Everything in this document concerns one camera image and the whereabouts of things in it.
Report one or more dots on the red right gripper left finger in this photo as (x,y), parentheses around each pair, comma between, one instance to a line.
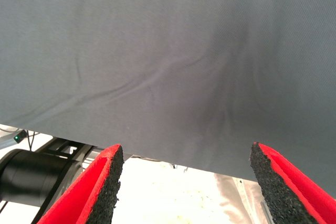
(86,195)

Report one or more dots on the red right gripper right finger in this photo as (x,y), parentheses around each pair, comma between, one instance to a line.
(286,195)

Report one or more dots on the black cylindrical robot joint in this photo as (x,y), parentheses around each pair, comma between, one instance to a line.
(34,176)

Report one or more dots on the grey box with green light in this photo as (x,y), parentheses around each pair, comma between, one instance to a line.
(17,138)

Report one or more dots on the dark grey table cloth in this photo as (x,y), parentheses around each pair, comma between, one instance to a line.
(157,37)

